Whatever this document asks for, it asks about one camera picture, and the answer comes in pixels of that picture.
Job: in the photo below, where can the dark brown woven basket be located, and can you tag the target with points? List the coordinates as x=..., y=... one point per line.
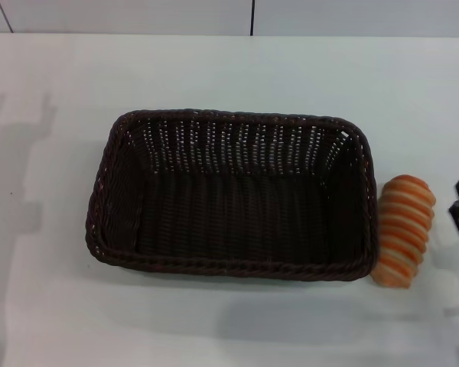
x=229, y=214

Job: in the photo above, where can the orange striped bread roll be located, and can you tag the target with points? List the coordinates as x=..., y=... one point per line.
x=403, y=233

